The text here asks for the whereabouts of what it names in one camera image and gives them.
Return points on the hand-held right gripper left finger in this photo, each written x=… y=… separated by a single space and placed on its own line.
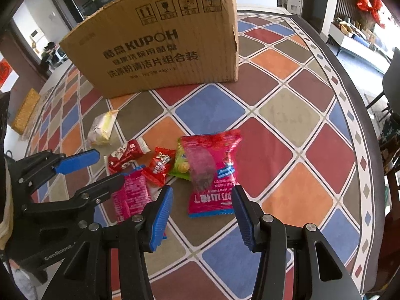
x=161 y=218

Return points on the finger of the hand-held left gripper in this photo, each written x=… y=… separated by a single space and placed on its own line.
x=78 y=162
x=100 y=187

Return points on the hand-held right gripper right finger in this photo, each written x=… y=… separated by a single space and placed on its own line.
x=244 y=218

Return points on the long pink snack packet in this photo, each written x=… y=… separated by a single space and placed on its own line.
x=134 y=193

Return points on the red white snack packet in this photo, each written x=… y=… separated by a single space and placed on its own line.
x=126 y=156

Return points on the pale yellow snack packet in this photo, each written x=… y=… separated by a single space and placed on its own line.
x=101 y=128

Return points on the small red candy packet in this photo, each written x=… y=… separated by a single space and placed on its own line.
x=157 y=165

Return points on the pink snack packet clear window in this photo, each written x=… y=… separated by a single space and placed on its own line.
x=212 y=175

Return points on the green yellow candy packet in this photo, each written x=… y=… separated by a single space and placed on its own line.
x=181 y=162

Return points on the brown cardboard box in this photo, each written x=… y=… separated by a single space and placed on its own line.
x=150 y=37

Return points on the person's left forearm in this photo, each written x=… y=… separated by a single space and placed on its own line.
x=4 y=231

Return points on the golden tissue box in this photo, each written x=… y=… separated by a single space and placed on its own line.
x=26 y=111

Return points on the white stool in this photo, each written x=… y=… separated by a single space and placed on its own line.
x=59 y=57

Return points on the colourful checkered table mat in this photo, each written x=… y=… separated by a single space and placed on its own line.
x=281 y=115

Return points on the red paper door poster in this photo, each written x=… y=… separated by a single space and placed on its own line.
x=7 y=75

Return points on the brown wooden chair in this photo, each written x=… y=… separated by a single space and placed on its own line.
x=392 y=225

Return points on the dark teal chair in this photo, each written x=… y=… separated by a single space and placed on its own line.
x=392 y=78

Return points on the white low cabinet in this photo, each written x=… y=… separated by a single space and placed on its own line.
x=359 y=48

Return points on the pile of small boxes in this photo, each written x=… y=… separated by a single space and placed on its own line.
x=356 y=31

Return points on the red bow decoration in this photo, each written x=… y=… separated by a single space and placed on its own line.
x=370 y=7

